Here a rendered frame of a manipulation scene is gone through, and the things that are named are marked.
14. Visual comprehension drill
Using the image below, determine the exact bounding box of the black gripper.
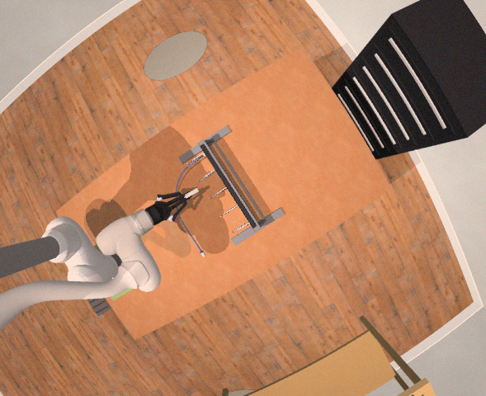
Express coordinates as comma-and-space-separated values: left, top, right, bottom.
145, 188, 198, 225

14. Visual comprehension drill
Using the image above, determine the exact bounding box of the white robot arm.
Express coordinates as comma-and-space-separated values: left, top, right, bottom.
0, 209, 161, 331

